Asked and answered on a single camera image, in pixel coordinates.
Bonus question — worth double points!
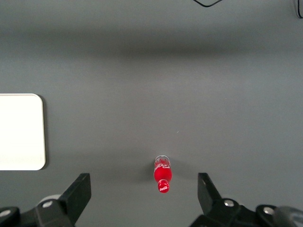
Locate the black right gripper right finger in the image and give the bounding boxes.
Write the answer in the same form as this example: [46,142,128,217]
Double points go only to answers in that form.
[189,173,258,227]

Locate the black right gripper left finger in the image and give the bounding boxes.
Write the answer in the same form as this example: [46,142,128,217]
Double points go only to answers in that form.
[21,173,92,227]

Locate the pale pink plastic tray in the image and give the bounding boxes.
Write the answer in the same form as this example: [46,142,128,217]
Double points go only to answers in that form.
[0,93,46,171]

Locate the red cola bottle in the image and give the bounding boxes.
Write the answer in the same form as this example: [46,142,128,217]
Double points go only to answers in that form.
[153,155,173,194]

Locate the thin black looped cable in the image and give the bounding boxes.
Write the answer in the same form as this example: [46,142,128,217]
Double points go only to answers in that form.
[193,0,223,8]

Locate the grey cable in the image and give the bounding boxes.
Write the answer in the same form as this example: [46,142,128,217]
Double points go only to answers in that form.
[292,0,303,19]

